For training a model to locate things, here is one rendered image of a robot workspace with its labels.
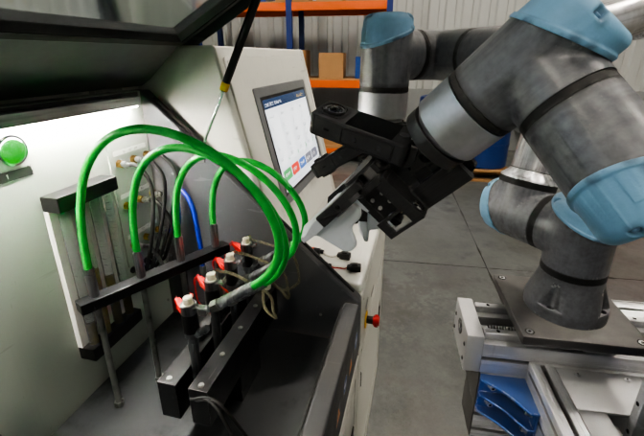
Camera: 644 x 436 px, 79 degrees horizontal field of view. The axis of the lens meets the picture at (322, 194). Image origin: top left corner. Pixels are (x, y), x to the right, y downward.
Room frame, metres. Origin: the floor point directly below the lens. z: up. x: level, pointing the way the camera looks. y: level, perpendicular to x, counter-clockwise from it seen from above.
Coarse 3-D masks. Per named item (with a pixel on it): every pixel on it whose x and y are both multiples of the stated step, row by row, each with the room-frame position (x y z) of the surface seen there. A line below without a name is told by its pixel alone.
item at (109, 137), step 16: (128, 128) 0.58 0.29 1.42; (144, 128) 0.58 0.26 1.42; (160, 128) 0.57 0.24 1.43; (96, 144) 0.60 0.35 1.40; (192, 144) 0.56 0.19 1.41; (224, 160) 0.55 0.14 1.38; (80, 176) 0.61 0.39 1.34; (240, 176) 0.54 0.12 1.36; (80, 192) 0.61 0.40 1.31; (256, 192) 0.53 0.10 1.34; (80, 208) 0.62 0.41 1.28; (80, 224) 0.62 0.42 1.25; (272, 224) 0.53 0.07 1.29; (80, 240) 0.62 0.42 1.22; (272, 272) 0.53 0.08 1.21; (256, 288) 0.54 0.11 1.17
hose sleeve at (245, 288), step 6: (240, 288) 0.54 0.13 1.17; (246, 288) 0.54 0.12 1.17; (252, 288) 0.54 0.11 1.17; (228, 294) 0.55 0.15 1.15; (234, 294) 0.54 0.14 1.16; (240, 294) 0.54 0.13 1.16; (246, 294) 0.54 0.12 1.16; (222, 300) 0.55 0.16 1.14; (228, 300) 0.54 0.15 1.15; (234, 300) 0.54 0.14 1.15; (222, 306) 0.55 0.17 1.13
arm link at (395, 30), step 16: (368, 16) 0.61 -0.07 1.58; (384, 16) 0.59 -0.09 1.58; (400, 16) 0.59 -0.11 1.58; (368, 32) 0.60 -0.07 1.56; (384, 32) 0.58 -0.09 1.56; (400, 32) 0.59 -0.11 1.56; (416, 32) 0.62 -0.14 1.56; (368, 48) 0.60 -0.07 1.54; (384, 48) 0.58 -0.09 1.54; (400, 48) 0.59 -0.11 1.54; (416, 48) 0.60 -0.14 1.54; (368, 64) 0.60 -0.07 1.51; (384, 64) 0.58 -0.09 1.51; (400, 64) 0.59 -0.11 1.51; (416, 64) 0.60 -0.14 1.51; (368, 80) 0.59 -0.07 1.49; (384, 80) 0.58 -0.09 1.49; (400, 80) 0.59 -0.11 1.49
